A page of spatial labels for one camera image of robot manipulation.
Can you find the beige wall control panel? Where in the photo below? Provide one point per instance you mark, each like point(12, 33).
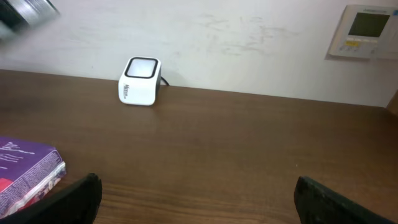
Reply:
point(366, 32)

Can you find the purple sanitary pad pack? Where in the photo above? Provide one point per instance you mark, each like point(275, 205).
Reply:
point(29, 171)

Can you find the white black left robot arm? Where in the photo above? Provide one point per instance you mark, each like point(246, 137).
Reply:
point(20, 15)

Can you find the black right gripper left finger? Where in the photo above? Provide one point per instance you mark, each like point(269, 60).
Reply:
point(78, 203)

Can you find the white barcode scanner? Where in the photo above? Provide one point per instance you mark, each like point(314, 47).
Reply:
point(140, 81)

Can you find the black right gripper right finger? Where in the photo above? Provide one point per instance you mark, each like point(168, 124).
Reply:
point(317, 204)

